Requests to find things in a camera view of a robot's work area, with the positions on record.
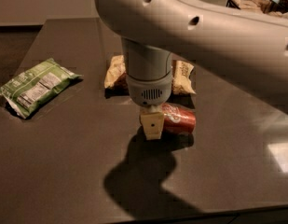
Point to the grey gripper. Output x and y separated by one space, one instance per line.
149 90

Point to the red coke can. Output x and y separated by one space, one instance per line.
178 119

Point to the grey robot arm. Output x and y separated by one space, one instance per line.
247 49

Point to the brown and white chip bag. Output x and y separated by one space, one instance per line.
115 78

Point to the green chip bag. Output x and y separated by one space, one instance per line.
36 86

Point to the black wire basket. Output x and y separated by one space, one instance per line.
245 4

